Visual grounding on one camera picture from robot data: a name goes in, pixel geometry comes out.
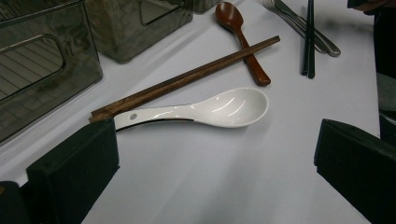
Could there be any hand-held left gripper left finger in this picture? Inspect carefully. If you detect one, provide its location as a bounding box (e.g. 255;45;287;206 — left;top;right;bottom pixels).
21;118;120;224

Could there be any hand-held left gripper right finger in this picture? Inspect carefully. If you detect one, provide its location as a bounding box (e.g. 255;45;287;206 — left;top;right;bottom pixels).
313;118;396;224

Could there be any black chopstick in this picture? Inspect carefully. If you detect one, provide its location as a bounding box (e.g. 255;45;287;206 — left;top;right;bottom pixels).
301;0;311;77
307;0;316;79

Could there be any clear grey plastic bin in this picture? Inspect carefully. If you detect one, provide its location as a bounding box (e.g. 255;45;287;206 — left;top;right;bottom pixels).
0;0;104;146
84;0;194;64

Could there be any white ceramic spoon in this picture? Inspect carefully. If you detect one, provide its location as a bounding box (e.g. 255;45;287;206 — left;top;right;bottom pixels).
113;87;270;132

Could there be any brown wooden chopstick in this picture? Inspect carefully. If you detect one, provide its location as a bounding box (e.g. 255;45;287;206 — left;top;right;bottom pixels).
90;35;280;118
88;37;281;124

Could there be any metal fork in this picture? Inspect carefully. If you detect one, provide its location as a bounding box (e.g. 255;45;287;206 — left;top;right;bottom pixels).
261;0;328;54

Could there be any brown wooden spoon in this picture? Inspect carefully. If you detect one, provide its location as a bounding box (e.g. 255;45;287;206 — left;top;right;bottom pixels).
214;1;272;88

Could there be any white table cover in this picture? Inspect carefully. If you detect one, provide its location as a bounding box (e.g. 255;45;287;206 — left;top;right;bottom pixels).
0;0;382;224

